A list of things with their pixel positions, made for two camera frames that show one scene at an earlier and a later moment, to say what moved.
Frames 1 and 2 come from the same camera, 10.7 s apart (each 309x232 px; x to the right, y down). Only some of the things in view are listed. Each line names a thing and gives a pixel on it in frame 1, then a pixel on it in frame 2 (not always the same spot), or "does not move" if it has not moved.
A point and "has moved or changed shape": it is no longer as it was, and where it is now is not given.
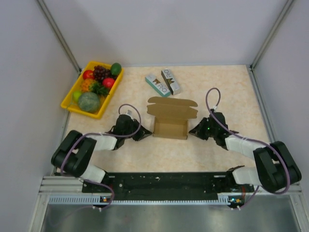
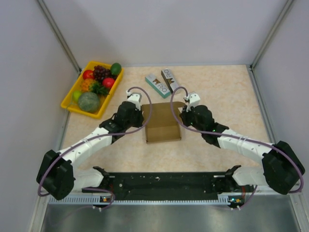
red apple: (88, 74) does not move
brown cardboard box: (171, 115) has moved or changed shape
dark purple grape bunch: (100, 73) does not move
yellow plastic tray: (69, 104) does not move
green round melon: (89, 102) does not move
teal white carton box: (157, 85) does not move
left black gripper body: (133, 126) to (136, 121)
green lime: (76, 94) does not move
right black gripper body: (207, 131) to (189, 119)
